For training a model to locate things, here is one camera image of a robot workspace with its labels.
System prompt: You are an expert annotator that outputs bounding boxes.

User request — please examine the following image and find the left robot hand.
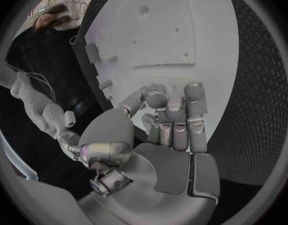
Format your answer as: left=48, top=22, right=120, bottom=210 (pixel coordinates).
left=77, top=81, right=221, bottom=225

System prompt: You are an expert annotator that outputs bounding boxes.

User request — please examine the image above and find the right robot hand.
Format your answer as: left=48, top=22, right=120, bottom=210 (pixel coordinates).
left=56, top=129, right=83, bottom=162

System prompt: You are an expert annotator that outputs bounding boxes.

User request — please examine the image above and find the white task board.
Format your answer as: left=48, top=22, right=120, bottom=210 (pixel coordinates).
left=84, top=0, right=240, bottom=156

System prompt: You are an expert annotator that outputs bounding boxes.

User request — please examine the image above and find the grey block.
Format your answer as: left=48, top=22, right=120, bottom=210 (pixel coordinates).
left=85, top=42, right=101, bottom=64
left=99, top=80, right=114, bottom=90

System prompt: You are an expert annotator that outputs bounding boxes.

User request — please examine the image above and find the person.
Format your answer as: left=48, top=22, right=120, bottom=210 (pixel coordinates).
left=30, top=0, right=95, bottom=33

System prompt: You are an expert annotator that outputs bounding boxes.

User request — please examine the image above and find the white cable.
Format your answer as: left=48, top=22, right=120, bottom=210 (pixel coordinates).
left=4, top=60, right=58, bottom=104

